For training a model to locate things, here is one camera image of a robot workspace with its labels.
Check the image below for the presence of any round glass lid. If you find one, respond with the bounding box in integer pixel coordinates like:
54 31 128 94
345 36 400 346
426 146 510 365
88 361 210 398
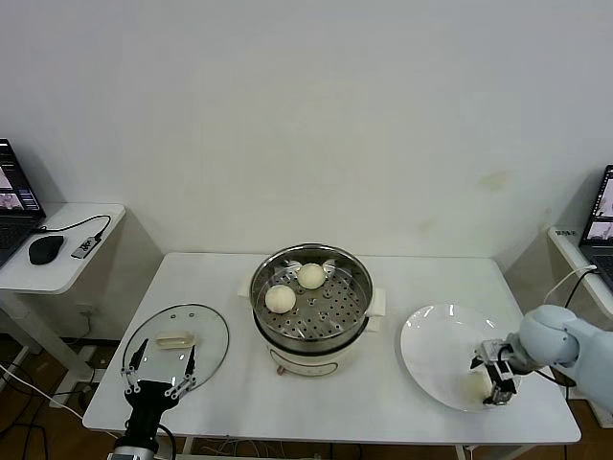
122 302 230 399

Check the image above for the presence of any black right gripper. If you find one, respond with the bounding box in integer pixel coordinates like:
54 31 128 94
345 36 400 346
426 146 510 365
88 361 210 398
467 343 525 408

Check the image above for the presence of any white laptop cable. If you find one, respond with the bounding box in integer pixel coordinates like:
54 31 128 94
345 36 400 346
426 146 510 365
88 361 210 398
544 264 600 308

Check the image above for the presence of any white side table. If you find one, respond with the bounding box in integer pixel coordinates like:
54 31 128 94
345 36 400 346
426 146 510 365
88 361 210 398
502 224 613 427
0 201 164 384

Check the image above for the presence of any small grey usb hub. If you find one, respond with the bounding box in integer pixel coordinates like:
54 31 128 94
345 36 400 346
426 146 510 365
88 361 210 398
71 234 104 260

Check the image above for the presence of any cream electric cooker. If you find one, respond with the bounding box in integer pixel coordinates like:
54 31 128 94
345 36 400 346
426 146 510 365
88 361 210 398
238 275 387 380

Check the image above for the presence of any black usb cable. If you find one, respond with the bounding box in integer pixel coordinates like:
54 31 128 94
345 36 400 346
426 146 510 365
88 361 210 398
29 213 113 241

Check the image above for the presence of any stainless steel steamer basket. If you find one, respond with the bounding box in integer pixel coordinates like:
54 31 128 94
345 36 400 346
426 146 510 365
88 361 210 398
250 243 387 339

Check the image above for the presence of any dark open laptop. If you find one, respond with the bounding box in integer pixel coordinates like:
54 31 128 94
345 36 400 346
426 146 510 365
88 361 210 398
578 165 613 291

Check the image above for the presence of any round white plate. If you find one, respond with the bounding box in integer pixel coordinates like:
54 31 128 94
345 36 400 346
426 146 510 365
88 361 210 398
399 303 523 414

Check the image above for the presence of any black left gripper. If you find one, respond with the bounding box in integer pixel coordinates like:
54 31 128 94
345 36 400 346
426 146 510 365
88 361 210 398
120 337 199 427

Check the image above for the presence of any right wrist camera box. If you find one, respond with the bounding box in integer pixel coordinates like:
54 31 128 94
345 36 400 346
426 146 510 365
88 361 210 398
480 337 506 369

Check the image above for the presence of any white steamed baozi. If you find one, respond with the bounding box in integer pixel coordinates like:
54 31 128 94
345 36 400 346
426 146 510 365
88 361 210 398
264 285 297 315
296 262 326 290
460 372 494 403

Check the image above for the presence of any black computer mouse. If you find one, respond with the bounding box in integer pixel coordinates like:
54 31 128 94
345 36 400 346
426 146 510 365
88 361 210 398
27 234 66 265

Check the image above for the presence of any black open laptop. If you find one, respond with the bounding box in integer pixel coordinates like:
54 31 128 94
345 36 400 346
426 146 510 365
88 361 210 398
0 137 48 269

